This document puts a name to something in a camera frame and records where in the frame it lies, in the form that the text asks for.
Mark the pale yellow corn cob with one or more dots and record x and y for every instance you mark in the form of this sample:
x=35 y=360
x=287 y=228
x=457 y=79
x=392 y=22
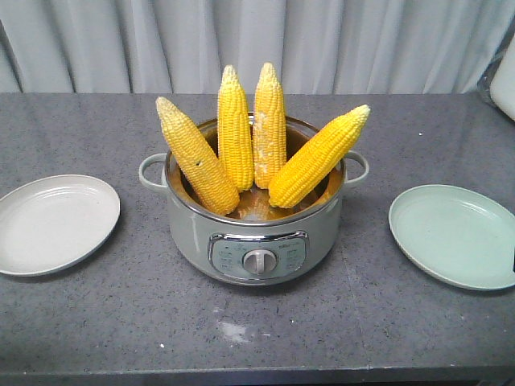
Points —
x=197 y=160

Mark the bright yellow corn cob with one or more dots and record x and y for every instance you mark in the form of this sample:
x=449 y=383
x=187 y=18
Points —
x=233 y=130
x=316 y=158

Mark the green round plate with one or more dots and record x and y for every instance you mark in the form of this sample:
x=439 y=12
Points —
x=458 y=236

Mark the beige round plate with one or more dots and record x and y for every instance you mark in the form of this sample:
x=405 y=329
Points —
x=53 y=223

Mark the white pleated curtain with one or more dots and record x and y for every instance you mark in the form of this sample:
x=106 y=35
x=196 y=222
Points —
x=317 y=47

